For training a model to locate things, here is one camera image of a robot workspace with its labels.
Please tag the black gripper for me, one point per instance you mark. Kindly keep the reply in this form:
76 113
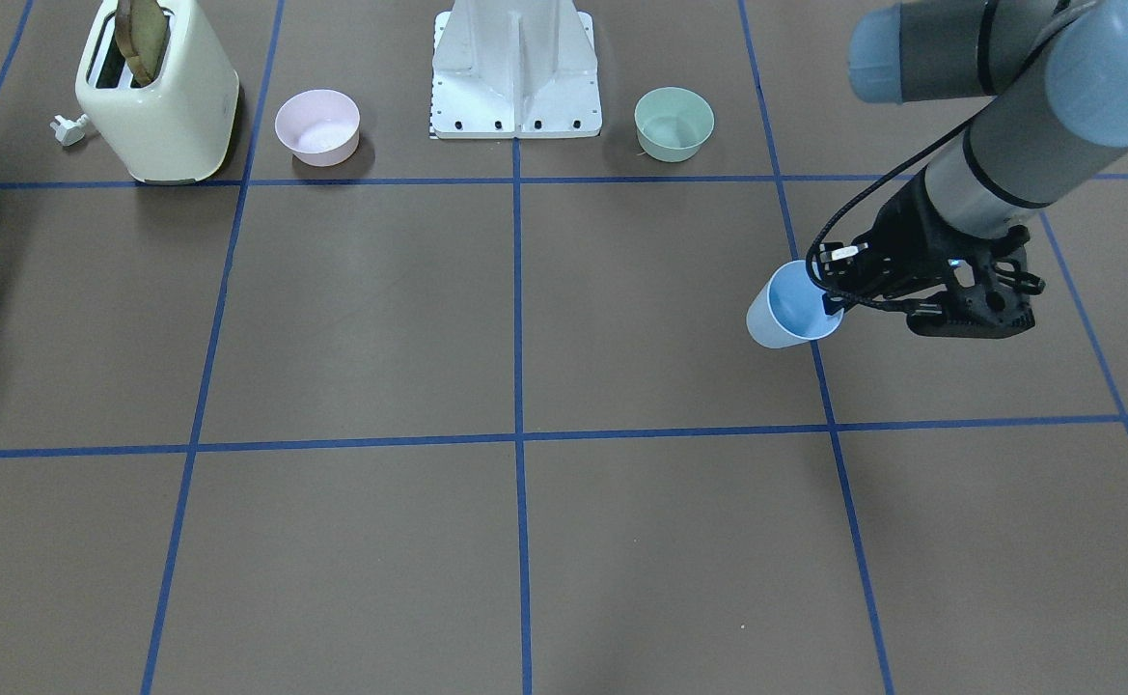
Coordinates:
902 239

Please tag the light blue cup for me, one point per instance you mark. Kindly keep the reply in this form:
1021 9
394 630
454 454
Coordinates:
790 310

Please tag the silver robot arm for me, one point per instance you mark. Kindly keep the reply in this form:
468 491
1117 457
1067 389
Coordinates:
1055 75

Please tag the green plastic bowl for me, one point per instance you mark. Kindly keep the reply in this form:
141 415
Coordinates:
673 123

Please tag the pink plastic bowl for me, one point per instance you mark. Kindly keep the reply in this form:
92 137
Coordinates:
321 127

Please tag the cream two-slot toaster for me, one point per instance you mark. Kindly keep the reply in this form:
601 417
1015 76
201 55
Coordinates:
177 129

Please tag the toast slice in toaster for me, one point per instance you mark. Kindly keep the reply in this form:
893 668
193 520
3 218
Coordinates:
141 33

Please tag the white power plug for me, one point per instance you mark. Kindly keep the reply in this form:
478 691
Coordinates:
69 132

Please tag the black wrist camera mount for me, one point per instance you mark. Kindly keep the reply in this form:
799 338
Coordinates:
987 288

